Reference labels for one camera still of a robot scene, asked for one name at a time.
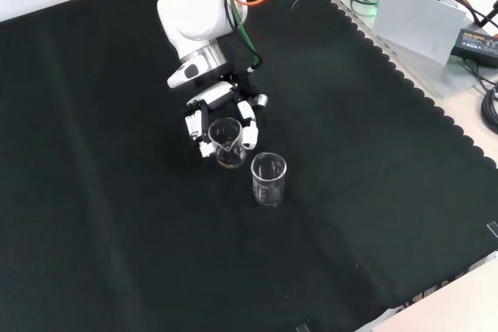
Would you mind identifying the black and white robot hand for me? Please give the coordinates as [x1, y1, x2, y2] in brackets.
[182, 71, 269, 159]

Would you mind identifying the clear glass beaker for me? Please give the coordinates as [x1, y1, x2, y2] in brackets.
[250, 152, 289, 207]
[208, 117, 247, 170]

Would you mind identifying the black bench cloth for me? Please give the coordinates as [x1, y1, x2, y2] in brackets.
[0, 0, 498, 332]

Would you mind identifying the white card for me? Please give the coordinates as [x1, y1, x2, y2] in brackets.
[372, 0, 468, 65]

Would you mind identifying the black power adapter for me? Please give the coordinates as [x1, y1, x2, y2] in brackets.
[450, 27, 498, 68]

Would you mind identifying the pale board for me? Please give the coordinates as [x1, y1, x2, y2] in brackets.
[369, 257, 498, 332]

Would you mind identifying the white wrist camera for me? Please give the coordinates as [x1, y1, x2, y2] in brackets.
[167, 55, 209, 89]

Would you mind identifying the green cable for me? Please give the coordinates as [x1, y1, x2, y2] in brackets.
[227, 0, 262, 73]
[349, 0, 381, 19]

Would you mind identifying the grey metal base plate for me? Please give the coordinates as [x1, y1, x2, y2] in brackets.
[330, 0, 498, 99]

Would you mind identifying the black ribbed cable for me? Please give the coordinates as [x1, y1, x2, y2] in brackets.
[480, 86, 498, 135]

